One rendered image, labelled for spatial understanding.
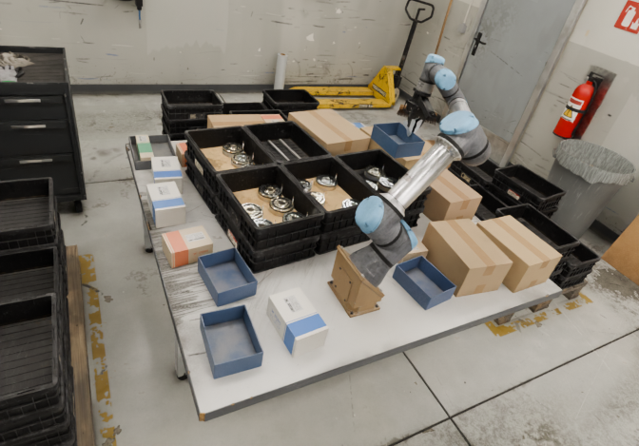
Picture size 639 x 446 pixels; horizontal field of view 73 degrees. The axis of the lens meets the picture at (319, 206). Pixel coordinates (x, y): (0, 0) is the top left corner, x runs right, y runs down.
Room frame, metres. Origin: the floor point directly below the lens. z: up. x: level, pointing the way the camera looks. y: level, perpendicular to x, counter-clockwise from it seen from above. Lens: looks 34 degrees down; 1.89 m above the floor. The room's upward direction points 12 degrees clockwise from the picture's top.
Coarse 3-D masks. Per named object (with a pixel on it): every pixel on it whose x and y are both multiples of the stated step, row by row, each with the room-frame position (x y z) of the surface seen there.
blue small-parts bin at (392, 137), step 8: (376, 128) 1.86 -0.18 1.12; (384, 128) 1.91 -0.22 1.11; (392, 128) 1.94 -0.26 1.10; (400, 128) 1.94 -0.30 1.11; (376, 136) 1.85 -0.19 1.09; (384, 136) 1.80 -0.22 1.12; (392, 136) 1.93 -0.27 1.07; (400, 136) 1.93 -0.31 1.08; (416, 136) 1.84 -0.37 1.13; (384, 144) 1.79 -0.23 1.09; (392, 144) 1.74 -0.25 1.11; (400, 144) 1.72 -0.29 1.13; (408, 144) 1.74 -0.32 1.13; (416, 144) 1.77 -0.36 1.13; (392, 152) 1.73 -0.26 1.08; (400, 152) 1.73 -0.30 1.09; (408, 152) 1.75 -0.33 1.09; (416, 152) 1.78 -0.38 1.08
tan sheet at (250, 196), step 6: (234, 192) 1.54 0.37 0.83; (240, 192) 1.55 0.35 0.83; (246, 192) 1.56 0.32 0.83; (252, 192) 1.57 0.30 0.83; (240, 198) 1.51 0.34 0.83; (246, 198) 1.52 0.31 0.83; (252, 198) 1.53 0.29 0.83; (258, 198) 1.54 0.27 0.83; (258, 204) 1.49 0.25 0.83; (264, 204) 1.50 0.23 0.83; (264, 210) 1.46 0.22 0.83; (294, 210) 1.50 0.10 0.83; (264, 216) 1.42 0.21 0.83; (270, 216) 1.43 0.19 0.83; (276, 216) 1.44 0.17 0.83; (276, 222) 1.40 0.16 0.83
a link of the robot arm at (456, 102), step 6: (456, 90) 1.80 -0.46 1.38; (450, 96) 1.79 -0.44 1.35; (456, 96) 1.80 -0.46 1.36; (462, 96) 1.81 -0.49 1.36; (450, 102) 1.79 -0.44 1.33; (456, 102) 1.76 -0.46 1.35; (462, 102) 1.75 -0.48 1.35; (450, 108) 1.76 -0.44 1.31; (456, 108) 1.72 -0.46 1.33; (462, 108) 1.70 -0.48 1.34; (468, 108) 1.72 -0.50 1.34; (486, 150) 1.40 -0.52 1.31; (480, 156) 1.39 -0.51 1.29; (486, 156) 1.41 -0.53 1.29; (462, 162) 1.43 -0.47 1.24; (468, 162) 1.40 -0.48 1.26; (474, 162) 1.40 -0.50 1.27; (480, 162) 1.40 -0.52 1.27
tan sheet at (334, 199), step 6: (312, 180) 1.78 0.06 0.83; (312, 186) 1.72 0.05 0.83; (324, 192) 1.70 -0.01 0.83; (330, 192) 1.71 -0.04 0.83; (336, 192) 1.72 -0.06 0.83; (342, 192) 1.73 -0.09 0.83; (330, 198) 1.66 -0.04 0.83; (336, 198) 1.67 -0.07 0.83; (342, 198) 1.68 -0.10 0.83; (348, 198) 1.69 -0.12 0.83; (324, 204) 1.59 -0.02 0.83; (330, 204) 1.60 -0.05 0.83; (336, 204) 1.61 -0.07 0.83; (330, 210) 1.56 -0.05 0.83
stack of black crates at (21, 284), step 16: (0, 256) 1.24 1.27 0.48; (16, 256) 1.27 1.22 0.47; (32, 256) 1.30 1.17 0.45; (48, 256) 1.33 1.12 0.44; (0, 272) 1.23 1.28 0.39; (16, 272) 1.26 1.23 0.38; (32, 272) 1.27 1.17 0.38; (48, 272) 1.29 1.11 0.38; (0, 288) 1.16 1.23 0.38; (16, 288) 1.17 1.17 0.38; (32, 288) 1.19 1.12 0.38; (48, 288) 1.21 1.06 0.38; (64, 288) 1.31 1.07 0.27; (64, 304) 1.22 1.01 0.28; (64, 320) 1.11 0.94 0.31
